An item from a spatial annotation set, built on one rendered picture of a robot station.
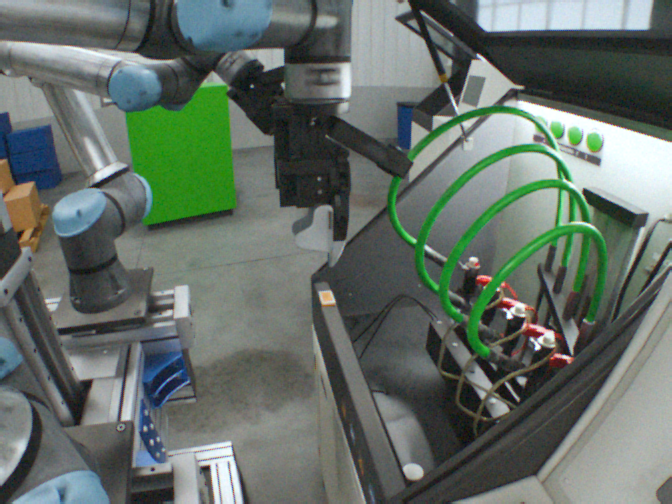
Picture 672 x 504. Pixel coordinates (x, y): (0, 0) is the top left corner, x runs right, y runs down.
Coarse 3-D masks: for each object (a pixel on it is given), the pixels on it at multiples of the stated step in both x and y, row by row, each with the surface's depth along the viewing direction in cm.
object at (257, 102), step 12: (240, 72) 65; (252, 72) 66; (240, 84) 67; (252, 84) 69; (276, 84) 67; (228, 96) 68; (240, 96) 68; (252, 96) 68; (264, 96) 66; (276, 96) 67; (252, 108) 67; (264, 108) 67; (252, 120) 67; (264, 120) 68; (264, 132) 68
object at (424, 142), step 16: (480, 112) 60; (496, 112) 61; (512, 112) 61; (528, 112) 62; (448, 128) 60; (544, 128) 64; (416, 144) 61; (560, 176) 69; (560, 192) 71; (560, 208) 72; (400, 224) 67; (560, 224) 74
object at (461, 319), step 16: (512, 192) 50; (528, 192) 50; (576, 192) 51; (496, 208) 50; (480, 224) 50; (464, 240) 51; (448, 272) 53; (576, 272) 60; (448, 288) 54; (576, 288) 61; (448, 304) 55; (464, 320) 57; (480, 336) 60; (496, 336) 60
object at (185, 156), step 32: (224, 96) 343; (128, 128) 316; (160, 128) 330; (192, 128) 343; (224, 128) 356; (160, 160) 341; (192, 160) 355; (224, 160) 370; (160, 192) 354; (192, 192) 368; (224, 192) 383; (160, 224) 370
